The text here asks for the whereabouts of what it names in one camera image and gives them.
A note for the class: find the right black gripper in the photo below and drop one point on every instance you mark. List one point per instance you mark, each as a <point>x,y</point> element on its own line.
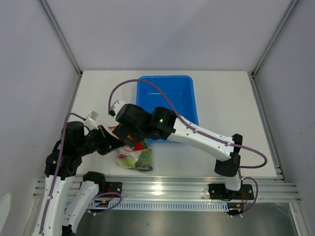
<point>124,135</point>

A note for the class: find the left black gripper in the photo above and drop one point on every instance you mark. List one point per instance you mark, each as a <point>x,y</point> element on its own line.
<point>109,141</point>

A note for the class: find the red chili pepper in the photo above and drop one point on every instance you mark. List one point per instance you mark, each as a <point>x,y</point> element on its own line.
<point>139,146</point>

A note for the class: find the clear orange zip bag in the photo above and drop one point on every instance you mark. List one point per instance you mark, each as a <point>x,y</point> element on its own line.
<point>146,146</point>

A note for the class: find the grey toy fish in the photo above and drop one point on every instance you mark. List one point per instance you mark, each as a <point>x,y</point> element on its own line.
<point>145,168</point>

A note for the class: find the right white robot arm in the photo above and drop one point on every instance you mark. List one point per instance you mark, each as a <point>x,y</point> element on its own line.
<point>165,124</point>

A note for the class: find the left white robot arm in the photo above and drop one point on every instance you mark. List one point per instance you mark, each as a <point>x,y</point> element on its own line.
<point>55,217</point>

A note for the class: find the blue plastic bin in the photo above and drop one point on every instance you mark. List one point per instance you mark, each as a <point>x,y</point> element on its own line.
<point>178,89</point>

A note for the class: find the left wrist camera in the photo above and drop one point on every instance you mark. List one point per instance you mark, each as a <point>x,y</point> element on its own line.
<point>90,121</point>

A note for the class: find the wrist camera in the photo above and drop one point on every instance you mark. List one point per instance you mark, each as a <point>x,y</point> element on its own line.
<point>90,121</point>
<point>116,107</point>

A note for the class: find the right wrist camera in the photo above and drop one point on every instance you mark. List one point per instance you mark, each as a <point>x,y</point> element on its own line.
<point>116,107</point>

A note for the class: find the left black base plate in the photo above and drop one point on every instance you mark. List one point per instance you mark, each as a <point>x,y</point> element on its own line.
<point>114,187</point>

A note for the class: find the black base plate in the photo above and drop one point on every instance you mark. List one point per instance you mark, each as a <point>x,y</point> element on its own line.
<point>114,187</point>
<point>219,192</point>

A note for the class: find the aluminium front rail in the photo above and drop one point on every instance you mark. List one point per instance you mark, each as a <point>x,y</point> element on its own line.
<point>195,189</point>

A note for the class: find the white slotted cable duct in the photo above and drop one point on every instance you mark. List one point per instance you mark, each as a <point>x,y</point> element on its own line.
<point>159,205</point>

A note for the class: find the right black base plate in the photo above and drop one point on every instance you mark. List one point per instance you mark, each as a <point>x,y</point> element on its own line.
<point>219,192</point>

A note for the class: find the left aluminium frame post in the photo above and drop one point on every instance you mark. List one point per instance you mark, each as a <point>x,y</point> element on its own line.
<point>60,35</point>

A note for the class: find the aluminium frame post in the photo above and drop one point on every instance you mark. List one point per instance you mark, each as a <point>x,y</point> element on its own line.
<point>60,35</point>
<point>281,26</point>

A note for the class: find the right aluminium frame post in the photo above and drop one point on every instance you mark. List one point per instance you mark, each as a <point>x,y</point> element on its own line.
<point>281,26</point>

